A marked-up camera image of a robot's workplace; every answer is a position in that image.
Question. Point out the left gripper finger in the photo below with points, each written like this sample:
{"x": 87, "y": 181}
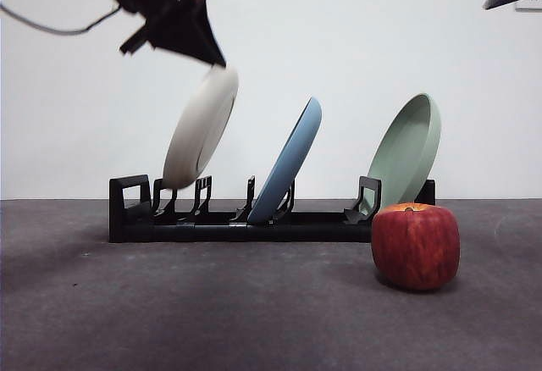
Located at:
{"x": 182, "y": 40}
{"x": 199, "y": 19}

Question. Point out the pale yellow round plate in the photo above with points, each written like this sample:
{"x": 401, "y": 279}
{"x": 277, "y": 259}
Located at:
{"x": 199, "y": 129}

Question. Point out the red apple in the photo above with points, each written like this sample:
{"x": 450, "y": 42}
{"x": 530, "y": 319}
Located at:
{"x": 415, "y": 248}

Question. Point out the blue round plate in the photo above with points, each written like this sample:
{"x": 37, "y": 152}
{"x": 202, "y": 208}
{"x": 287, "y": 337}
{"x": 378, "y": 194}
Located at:
{"x": 292, "y": 155}

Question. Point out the green round plate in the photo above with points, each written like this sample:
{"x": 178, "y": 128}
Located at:
{"x": 406, "y": 155}

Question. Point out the black plate rack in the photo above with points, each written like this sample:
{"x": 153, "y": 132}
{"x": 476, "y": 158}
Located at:
{"x": 322, "y": 229}

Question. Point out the white wall socket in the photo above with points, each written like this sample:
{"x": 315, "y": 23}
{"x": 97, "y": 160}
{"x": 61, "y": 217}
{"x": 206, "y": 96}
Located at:
{"x": 524, "y": 6}

